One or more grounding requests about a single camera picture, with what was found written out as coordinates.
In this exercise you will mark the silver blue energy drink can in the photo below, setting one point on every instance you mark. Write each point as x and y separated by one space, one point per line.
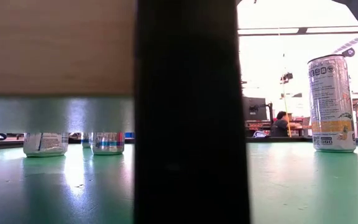
107 144
85 141

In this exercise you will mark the black shelf support bar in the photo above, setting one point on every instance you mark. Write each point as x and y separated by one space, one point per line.
191 124

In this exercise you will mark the wooden shelf board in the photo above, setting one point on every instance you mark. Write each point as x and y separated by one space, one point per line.
57 46

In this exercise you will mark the yellow pole stand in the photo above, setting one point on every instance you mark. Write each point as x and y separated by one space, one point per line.
286 104

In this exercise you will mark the green table mat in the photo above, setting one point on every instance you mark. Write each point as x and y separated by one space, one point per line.
291 186

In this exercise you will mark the white Celsius can orange band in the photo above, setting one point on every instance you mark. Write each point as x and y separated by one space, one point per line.
331 102

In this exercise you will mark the person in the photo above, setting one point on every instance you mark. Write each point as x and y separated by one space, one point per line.
280 127

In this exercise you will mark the blue bin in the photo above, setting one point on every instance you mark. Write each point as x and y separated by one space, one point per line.
130 135

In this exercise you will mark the white Celsius can black lid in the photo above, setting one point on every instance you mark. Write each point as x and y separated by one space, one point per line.
45 146

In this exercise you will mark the black monitor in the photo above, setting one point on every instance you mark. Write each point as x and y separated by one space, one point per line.
255 109

